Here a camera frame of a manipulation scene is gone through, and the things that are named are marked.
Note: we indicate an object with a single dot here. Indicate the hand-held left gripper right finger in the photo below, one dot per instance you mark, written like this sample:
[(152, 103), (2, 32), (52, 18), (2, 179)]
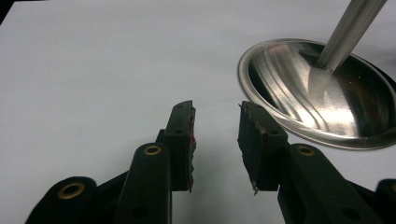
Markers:
[(261, 155)]

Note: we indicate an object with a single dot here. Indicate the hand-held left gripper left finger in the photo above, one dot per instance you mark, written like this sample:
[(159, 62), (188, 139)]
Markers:
[(177, 155)]

